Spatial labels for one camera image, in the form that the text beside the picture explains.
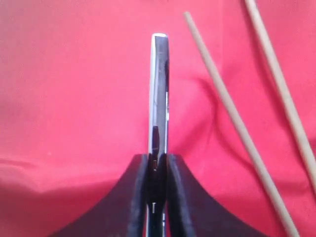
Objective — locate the wooden chopstick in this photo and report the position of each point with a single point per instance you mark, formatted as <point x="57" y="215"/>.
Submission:
<point x="283" y="90"/>
<point x="239" y="125"/>

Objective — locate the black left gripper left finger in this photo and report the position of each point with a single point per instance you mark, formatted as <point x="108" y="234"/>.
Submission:
<point x="121" y="212"/>

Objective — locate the red scalloped table cloth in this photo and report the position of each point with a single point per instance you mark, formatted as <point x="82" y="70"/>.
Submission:
<point x="74" y="105"/>

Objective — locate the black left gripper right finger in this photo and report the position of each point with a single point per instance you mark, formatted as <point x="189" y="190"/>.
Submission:
<point x="192" y="212"/>

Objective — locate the steel table knife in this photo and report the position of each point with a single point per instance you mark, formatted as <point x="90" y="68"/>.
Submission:
<point x="158" y="135"/>

